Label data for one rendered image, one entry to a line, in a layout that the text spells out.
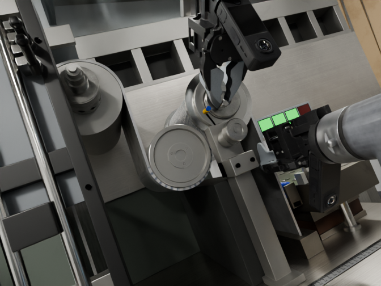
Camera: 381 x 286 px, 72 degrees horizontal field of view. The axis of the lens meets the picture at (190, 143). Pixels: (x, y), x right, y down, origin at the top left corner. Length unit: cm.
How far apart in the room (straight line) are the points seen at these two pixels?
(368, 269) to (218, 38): 42
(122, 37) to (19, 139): 62
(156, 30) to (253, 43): 64
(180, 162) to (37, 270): 51
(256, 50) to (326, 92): 83
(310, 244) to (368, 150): 28
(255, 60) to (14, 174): 33
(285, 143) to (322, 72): 78
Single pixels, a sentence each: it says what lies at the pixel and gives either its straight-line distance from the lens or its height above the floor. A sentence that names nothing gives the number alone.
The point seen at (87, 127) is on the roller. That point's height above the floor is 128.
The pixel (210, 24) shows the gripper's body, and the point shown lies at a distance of 46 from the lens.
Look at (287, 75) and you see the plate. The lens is 110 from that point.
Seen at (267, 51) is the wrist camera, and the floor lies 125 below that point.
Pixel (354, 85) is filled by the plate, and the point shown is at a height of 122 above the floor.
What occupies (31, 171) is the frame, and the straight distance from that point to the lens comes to 38.
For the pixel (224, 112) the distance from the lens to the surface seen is 53.
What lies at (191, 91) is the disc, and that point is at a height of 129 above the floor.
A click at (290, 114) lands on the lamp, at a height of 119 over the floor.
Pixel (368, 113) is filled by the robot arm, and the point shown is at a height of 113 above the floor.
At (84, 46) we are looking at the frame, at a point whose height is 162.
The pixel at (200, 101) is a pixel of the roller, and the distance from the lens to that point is 53.
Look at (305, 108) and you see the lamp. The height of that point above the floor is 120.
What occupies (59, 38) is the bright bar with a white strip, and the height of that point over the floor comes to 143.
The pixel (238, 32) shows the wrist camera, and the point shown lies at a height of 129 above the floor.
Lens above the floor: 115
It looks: 5 degrees up
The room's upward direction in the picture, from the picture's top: 21 degrees counter-clockwise
